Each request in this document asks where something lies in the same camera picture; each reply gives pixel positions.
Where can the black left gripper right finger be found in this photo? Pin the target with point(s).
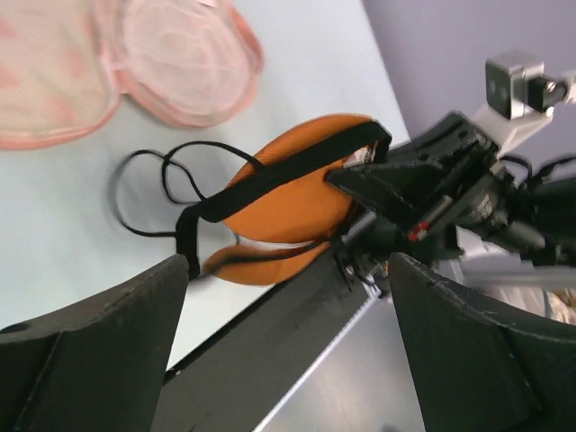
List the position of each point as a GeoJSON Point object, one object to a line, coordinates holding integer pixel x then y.
{"type": "Point", "coordinates": [477, 363]}

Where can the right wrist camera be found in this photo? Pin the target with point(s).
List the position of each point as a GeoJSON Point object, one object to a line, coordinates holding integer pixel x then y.
{"type": "Point", "coordinates": [520, 98]}

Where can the pink mesh laundry bag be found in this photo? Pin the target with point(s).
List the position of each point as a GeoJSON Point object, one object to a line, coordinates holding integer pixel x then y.
{"type": "Point", "coordinates": [65, 65]}

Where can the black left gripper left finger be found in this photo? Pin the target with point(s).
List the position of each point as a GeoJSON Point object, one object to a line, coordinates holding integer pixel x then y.
{"type": "Point", "coordinates": [98, 364]}

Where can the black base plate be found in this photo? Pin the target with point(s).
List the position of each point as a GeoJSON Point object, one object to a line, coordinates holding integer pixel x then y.
{"type": "Point", "coordinates": [232, 380]}

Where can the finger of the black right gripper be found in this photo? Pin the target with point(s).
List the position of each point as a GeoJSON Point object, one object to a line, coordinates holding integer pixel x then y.
{"type": "Point", "coordinates": [378, 189]}

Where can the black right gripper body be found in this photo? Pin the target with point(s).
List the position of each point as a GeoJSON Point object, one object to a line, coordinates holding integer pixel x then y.
{"type": "Point", "coordinates": [451, 177]}

